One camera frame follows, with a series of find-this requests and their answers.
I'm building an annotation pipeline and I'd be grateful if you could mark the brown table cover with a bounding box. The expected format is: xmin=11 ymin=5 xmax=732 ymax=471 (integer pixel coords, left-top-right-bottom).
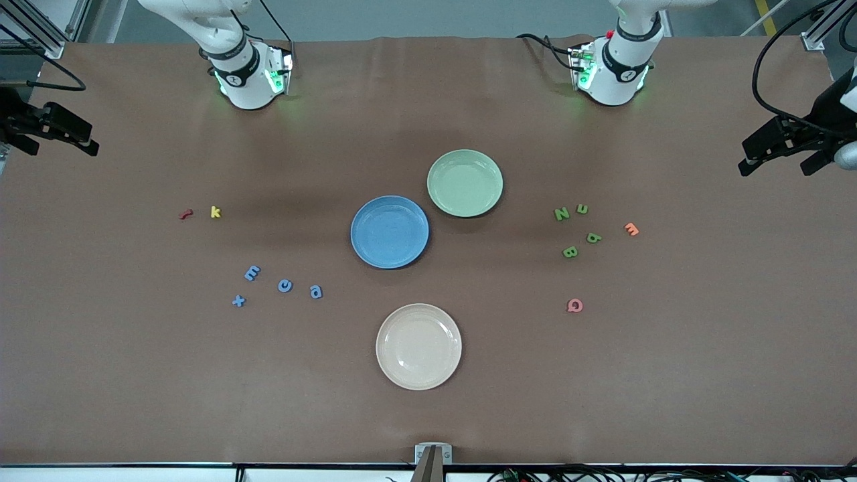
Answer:
xmin=0 ymin=35 xmax=857 ymax=467

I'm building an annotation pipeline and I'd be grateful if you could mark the green plate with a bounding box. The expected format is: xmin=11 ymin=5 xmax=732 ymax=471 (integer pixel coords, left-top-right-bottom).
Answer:
xmin=426 ymin=149 xmax=504 ymax=218

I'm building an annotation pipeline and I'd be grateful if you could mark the blue plate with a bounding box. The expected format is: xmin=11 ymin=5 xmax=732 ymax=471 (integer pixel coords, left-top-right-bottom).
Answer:
xmin=350 ymin=195 xmax=430 ymax=270

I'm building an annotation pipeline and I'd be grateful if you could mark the beige plate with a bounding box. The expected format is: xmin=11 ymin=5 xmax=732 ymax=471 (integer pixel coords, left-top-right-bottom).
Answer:
xmin=376 ymin=303 xmax=463 ymax=391

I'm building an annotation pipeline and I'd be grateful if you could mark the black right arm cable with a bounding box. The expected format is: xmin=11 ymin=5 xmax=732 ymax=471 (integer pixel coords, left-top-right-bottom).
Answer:
xmin=0 ymin=20 xmax=88 ymax=92

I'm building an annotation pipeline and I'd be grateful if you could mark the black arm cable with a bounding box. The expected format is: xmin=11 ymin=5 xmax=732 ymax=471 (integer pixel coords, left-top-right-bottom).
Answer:
xmin=0 ymin=20 xmax=88 ymax=92
xmin=751 ymin=0 xmax=857 ymax=131

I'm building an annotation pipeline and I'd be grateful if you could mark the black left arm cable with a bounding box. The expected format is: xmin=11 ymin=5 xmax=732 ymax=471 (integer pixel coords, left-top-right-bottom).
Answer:
xmin=751 ymin=0 xmax=857 ymax=131

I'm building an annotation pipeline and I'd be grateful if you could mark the aluminium frame post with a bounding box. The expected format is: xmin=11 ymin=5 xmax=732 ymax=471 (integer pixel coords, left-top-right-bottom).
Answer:
xmin=0 ymin=0 xmax=68 ymax=60
xmin=800 ymin=0 xmax=857 ymax=51

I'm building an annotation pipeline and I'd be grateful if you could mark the thin black base cable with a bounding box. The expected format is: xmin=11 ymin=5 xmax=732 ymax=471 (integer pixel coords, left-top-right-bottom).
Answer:
xmin=258 ymin=0 xmax=293 ymax=44

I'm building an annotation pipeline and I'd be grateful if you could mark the white table edge rail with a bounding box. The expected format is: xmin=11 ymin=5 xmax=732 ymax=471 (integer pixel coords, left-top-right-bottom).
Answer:
xmin=0 ymin=464 xmax=857 ymax=482

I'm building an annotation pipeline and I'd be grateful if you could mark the black cable bundle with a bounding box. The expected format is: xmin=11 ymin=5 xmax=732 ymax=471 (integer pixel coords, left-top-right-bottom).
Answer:
xmin=485 ymin=461 xmax=857 ymax=482

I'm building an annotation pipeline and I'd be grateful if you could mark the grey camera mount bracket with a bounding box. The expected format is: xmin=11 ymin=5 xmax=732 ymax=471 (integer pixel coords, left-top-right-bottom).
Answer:
xmin=414 ymin=443 xmax=453 ymax=482

